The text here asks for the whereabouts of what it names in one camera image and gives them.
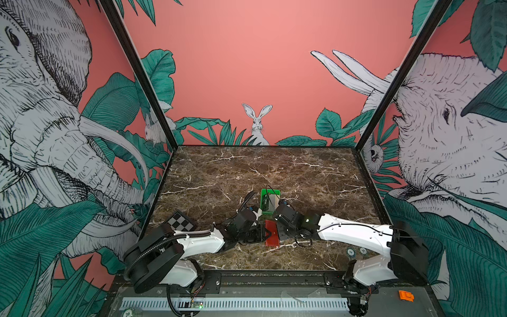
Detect checkerboard calibration tag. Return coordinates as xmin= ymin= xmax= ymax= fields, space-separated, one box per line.
xmin=166 ymin=211 xmax=198 ymax=232

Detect orange connector block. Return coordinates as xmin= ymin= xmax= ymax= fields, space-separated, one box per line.
xmin=399 ymin=290 xmax=415 ymax=302

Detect black frame post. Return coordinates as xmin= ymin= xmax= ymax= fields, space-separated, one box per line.
xmin=100 ymin=0 xmax=178 ymax=151
xmin=355 ymin=0 xmax=452 ymax=151

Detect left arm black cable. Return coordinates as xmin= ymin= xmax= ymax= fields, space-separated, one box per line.
xmin=236 ymin=191 xmax=257 ymax=215

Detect left black frame post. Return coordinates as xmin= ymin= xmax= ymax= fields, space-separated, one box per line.
xmin=100 ymin=0 xmax=178 ymax=151

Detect white slotted cable duct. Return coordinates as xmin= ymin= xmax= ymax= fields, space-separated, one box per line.
xmin=119 ymin=297 xmax=349 ymax=312

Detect stack of credit cards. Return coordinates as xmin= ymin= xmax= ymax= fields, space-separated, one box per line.
xmin=267 ymin=194 xmax=279 ymax=213

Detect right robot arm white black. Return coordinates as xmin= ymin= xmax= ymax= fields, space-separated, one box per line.
xmin=273 ymin=202 xmax=429 ymax=287

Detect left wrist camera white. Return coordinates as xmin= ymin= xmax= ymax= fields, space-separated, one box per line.
xmin=253 ymin=207 xmax=263 ymax=221

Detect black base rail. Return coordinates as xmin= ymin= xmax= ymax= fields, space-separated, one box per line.
xmin=112 ymin=270 xmax=429 ymax=296

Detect green plastic tray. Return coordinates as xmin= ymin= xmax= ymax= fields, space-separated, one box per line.
xmin=260 ymin=188 xmax=281 ymax=216

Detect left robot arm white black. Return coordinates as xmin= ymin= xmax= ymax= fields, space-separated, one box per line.
xmin=124 ymin=207 xmax=265 ymax=294

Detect right black frame post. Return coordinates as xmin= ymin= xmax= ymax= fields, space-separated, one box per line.
xmin=355 ymin=0 xmax=452 ymax=151

